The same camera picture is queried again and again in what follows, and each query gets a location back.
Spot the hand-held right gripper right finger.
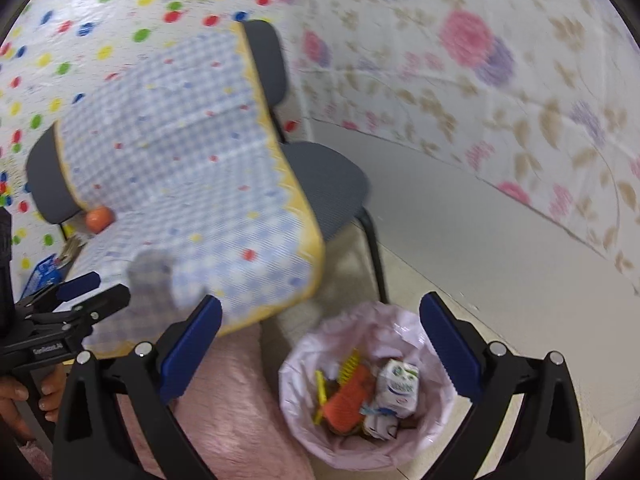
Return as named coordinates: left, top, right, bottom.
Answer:
left=419, top=291, right=587, bottom=480

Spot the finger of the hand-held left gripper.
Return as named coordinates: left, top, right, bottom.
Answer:
left=30, top=284, right=132, bottom=333
left=15, top=271, right=101, bottom=313

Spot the orange ball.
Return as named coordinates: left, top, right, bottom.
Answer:
left=85, top=206, right=117, bottom=234

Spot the blue checkered cloth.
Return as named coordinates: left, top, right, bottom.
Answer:
left=52, top=22, right=327, bottom=358

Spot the yellow plastic piece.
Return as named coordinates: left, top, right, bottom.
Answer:
left=314, top=370, right=328, bottom=423

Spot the floral wall cloth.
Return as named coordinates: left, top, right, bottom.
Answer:
left=270, top=0, right=640, bottom=296

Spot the blue packet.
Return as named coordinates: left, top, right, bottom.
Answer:
left=19, top=254, right=63, bottom=298

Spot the crumpled printed wrapper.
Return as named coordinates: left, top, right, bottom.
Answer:
left=361, top=407, right=401, bottom=441

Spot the bin with pink bag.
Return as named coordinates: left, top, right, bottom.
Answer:
left=277, top=301, right=461, bottom=471

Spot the orange knit cloth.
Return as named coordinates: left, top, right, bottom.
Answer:
left=321, top=364, right=377, bottom=431

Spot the polka dot wall cloth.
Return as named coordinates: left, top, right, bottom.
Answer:
left=0, top=0, right=296, bottom=301

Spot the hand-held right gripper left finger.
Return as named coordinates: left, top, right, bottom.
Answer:
left=51, top=294, right=223, bottom=480

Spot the white milk carton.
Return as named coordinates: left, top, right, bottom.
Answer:
left=372, top=357, right=421, bottom=418

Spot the grey chair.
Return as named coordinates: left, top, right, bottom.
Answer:
left=25, top=20, right=391, bottom=306

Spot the person's left hand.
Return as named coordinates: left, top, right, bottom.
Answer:
left=0, top=364, right=67, bottom=438

